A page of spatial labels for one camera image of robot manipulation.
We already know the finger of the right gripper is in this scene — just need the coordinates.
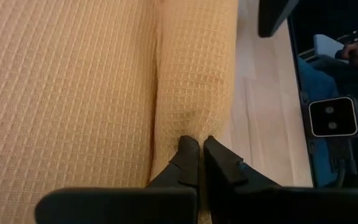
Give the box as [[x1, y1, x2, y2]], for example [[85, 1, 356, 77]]
[[257, 0, 300, 39]]

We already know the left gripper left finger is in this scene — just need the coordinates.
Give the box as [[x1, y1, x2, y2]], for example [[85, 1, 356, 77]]
[[35, 135, 201, 224]]

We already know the orange waffle towel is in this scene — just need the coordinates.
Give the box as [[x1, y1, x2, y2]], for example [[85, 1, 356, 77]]
[[0, 0, 239, 224]]

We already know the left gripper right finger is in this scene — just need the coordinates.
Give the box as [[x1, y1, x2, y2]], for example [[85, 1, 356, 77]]
[[203, 135, 358, 224]]

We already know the black camera cable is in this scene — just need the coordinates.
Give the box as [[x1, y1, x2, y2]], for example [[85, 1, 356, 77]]
[[329, 136, 358, 187]]

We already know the white laptop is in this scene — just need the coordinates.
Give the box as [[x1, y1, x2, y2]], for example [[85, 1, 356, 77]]
[[300, 33, 349, 65]]

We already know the person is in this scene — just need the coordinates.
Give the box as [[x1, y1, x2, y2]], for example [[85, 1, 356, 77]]
[[296, 30, 358, 187]]

